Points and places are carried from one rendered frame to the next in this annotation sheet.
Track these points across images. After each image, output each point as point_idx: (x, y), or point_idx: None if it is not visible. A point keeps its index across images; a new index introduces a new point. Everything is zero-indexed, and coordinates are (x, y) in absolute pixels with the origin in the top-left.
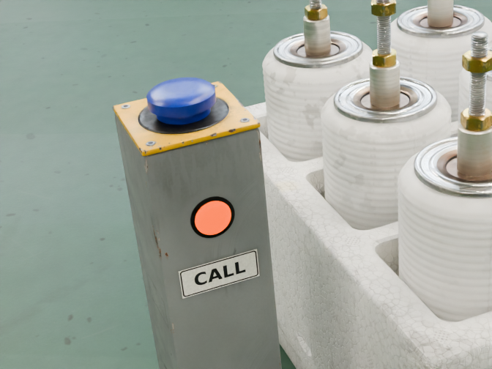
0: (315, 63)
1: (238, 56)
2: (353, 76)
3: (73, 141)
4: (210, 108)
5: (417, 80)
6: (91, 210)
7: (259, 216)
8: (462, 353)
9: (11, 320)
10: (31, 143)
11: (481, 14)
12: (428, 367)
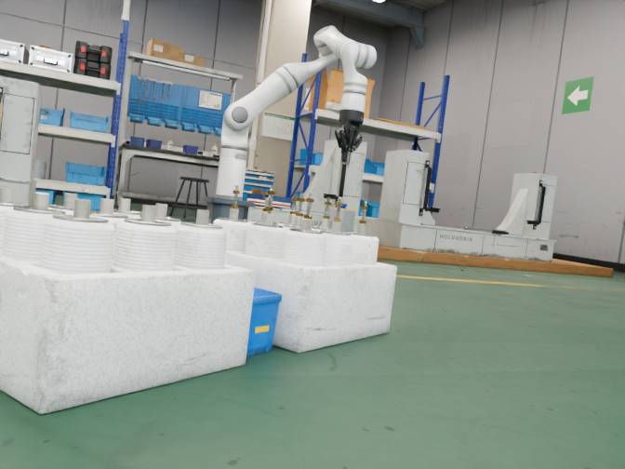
0: (354, 232)
1: (606, 421)
2: None
3: (551, 367)
4: (336, 207)
5: (321, 228)
6: (474, 345)
7: None
8: None
9: (433, 326)
10: (567, 366)
11: (324, 231)
12: None
